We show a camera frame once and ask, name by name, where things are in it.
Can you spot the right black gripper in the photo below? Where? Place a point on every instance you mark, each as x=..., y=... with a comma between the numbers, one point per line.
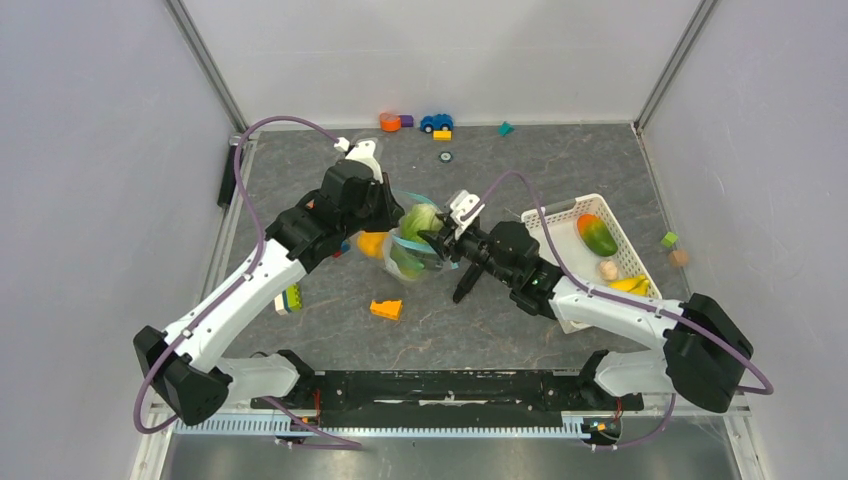
x=440, y=239

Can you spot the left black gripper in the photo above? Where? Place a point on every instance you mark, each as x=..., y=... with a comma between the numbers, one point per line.
x=391, y=208

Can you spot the green cabbage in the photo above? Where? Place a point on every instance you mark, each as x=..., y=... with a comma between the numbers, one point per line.
x=420, y=217

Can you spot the clear zip top bag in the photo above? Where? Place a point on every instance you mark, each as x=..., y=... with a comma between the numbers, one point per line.
x=432, y=261

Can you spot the yellow bell pepper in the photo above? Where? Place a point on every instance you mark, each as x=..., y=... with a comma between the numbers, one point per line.
x=371, y=244

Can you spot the green cucumber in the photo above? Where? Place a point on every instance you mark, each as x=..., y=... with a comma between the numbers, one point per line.
x=408, y=264

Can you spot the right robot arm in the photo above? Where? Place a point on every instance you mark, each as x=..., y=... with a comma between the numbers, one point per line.
x=691, y=348

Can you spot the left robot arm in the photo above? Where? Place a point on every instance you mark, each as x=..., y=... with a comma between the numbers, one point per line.
x=184, y=363

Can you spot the multicolour toy block stack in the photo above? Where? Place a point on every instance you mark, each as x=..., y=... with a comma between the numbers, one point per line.
x=344, y=248

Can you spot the black microphone on table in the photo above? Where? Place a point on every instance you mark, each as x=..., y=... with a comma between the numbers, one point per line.
x=467, y=282

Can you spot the purple block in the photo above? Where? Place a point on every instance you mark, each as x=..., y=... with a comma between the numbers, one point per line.
x=406, y=120

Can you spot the orange cheese wedge toy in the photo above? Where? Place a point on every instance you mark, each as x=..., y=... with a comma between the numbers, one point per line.
x=389, y=309

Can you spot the yellow lego brick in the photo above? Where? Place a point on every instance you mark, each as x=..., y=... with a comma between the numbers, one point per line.
x=442, y=135

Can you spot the blue toy car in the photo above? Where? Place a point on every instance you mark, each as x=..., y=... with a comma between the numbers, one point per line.
x=436, y=122

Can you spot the green lego brick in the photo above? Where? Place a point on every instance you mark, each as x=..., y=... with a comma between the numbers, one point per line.
x=289, y=300

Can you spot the teal block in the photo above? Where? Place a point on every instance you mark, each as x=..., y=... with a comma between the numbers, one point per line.
x=505, y=129

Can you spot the orange green mango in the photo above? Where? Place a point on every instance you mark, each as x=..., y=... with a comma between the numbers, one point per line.
x=596, y=236

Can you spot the white perforated plastic basket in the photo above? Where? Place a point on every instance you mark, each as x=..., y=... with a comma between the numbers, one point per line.
x=561, y=220

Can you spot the beige garlic bulb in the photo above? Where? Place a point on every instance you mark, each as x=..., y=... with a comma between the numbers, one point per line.
x=608, y=270

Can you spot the yellow banana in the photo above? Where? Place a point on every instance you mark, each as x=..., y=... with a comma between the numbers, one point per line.
x=637, y=285

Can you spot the green cube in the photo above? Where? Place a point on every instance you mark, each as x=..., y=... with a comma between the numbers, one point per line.
x=670, y=239

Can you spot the brown wooden cube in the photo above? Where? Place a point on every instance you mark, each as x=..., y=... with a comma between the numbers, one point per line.
x=679, y=258

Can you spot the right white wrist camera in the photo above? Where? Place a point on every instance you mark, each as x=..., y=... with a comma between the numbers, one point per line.
x=463, y=208

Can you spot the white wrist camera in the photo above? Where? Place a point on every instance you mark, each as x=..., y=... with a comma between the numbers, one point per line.
x=463, y=208
x=366, y=151

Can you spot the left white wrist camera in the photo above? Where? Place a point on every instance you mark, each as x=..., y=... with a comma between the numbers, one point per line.
x=366, y=151

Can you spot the black microphone by wall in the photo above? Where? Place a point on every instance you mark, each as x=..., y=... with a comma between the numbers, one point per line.
x=228, y=185

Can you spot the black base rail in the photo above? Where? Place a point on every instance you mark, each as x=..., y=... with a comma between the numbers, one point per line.
x=450, y=398

